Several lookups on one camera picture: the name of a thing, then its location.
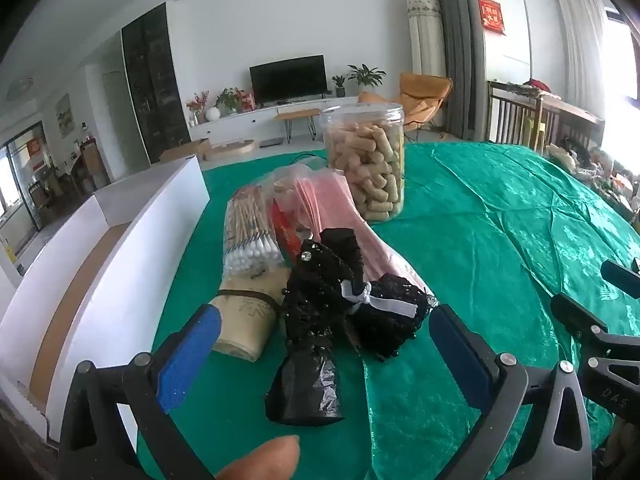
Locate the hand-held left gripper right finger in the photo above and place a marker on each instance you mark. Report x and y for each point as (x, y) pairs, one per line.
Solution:
(460, 360)

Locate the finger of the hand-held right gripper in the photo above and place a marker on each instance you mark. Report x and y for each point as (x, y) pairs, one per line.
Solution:
(622, 275)
(575, 315)

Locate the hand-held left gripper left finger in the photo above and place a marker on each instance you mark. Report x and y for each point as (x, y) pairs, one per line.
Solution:
(192, 355)

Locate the white cardboard box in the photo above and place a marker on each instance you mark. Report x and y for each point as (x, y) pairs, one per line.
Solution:
(150, 240)

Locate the cotton swabs bag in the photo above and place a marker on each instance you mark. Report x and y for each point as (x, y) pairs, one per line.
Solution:
(250, 230)

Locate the red snack packet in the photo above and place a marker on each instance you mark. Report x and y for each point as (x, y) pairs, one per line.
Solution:
(285, 225)

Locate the person's left hand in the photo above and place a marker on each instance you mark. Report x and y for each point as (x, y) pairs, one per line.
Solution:
(260, 460)

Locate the beige roll with brown band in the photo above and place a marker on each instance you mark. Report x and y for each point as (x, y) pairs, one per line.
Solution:
(240, 320)

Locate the cluttered side table items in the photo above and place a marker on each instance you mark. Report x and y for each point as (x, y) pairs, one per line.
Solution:
(600, 170)

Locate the black plastic bag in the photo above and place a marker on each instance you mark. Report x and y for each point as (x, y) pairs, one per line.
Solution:
(305, 390)

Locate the green tablecloth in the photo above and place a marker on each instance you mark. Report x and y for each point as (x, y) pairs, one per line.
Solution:
(475, 240)

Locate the black beaded lace cloth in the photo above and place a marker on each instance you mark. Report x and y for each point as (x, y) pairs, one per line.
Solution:
(320, 300)

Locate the black roll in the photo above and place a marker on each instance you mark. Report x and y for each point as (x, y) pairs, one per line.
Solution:
(340, 250)

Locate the wooden railing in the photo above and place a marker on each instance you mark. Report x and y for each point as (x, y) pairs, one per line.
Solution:
(510, 115)

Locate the pink sheets plastic packet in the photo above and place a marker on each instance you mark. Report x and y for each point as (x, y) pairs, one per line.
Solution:
(330, 205)

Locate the brown cardboard box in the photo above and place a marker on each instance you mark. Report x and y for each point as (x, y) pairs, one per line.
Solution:
(182, 152)

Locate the clear jar of puffed snacks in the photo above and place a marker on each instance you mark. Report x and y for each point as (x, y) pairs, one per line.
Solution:
(370, 170)

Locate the white sheer curtain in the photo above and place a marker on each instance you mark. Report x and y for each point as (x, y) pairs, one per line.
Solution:
(580, 45)

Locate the white tv cabinet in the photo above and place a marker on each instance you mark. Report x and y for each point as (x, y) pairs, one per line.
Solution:
(240, 122)

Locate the white round vase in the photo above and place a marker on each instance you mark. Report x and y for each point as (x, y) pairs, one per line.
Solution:
(213, 114)

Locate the glass sliding door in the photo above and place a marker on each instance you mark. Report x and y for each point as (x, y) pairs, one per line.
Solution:
(20, 185)

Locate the red flowers bouquet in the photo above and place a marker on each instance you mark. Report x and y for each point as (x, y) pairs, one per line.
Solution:
(197, 102)

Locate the bushy potted plant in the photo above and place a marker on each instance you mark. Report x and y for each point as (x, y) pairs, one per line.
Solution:
(230, 100)

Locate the red gift box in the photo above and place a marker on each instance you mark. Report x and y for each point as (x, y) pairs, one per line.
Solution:
(248, 101)

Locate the wooden bench with metal legs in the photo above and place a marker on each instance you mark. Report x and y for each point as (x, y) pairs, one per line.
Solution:
(297, 115)

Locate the orange lounge chair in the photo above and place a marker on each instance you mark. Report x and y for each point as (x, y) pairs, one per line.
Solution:
(425, 92)

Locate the black tall cabinet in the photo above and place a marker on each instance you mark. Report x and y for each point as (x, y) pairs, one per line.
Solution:
(155, 85)

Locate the grey curtain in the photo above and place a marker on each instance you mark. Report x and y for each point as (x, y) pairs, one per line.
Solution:
(457, 50)

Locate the black television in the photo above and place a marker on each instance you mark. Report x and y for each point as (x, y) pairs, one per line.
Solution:
(287, 80)

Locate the large potted plant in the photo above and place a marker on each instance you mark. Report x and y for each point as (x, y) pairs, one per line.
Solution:
(367, 75)

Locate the small potted plant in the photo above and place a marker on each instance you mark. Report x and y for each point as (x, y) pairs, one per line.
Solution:
(340, 85)

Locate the standing air conditioner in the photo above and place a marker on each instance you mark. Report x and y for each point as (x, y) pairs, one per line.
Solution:
(425, 35)

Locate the framed wall picture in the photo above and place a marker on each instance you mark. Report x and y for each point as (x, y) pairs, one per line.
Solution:
(63, 116)

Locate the red wall hanging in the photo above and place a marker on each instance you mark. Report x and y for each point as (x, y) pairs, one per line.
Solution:
(492, 15)

